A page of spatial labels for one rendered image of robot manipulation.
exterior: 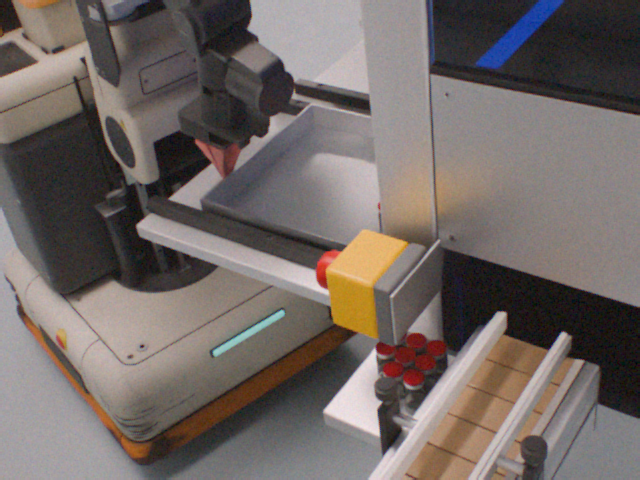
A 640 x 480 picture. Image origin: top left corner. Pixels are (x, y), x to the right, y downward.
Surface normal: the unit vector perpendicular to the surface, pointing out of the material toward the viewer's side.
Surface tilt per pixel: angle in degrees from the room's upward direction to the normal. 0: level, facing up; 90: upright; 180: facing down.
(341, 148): 0
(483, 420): 0
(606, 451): 90
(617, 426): 90
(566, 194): 90
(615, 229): 90
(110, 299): 0
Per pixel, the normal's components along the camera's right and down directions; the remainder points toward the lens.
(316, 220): -0.12, -0.78
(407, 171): -0.55, 0.56
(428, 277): 0.82, 0.27
